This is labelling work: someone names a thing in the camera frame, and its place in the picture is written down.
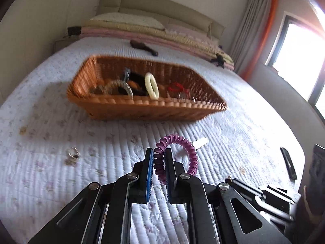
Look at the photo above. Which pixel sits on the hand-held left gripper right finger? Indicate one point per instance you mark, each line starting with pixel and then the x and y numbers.
pixel 168 180

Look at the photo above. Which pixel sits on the grey curtain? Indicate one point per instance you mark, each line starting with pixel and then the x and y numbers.
pixel 251 22

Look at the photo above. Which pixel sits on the white pillow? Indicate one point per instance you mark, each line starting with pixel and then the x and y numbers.
pixel 127 20

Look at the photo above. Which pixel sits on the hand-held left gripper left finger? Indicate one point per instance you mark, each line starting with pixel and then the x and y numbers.
pixel 149 180

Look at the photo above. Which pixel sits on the beige nightstand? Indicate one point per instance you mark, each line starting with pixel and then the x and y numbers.
pixel 61 46

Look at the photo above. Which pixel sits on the yellow folded blanket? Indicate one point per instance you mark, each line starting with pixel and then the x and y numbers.
pixel 162 33

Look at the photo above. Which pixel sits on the window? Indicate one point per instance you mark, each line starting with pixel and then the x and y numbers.
pixel 297 56

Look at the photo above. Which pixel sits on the black hair bow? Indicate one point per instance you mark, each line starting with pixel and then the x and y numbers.
pixel 218 60

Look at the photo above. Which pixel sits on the beige padded headboard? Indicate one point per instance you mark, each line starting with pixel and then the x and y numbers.
pixel 152 5

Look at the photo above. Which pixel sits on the orange curtain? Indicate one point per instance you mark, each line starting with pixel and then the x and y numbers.
pixel 265 30

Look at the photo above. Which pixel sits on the pink pillow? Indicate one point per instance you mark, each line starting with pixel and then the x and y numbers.
pixel 185 30

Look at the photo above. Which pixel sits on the small silver earring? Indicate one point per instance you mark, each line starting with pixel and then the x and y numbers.
pixel 72 154

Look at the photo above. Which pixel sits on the small white hair clip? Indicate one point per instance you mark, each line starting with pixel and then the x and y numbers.
pixel 200 141

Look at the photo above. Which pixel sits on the black wrist watch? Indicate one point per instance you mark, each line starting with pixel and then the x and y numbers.
pixel 138 80

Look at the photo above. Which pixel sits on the white wardrobe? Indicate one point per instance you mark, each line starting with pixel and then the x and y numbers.
pixel 38 17

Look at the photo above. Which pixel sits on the brown wicker basket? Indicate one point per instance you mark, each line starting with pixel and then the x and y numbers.
pixel 114 106

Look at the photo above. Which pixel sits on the dark bedside clock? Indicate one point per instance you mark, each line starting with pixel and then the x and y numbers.
pixel 74 31

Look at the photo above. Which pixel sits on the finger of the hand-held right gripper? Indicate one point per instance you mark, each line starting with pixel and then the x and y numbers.
pixel 320 162
pixel 289 164

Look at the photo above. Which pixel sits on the dark wooden hairbrush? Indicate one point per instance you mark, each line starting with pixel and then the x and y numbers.
pixel 143 47

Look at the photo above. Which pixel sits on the person's right hand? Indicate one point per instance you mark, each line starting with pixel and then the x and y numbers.
pixel 309 213

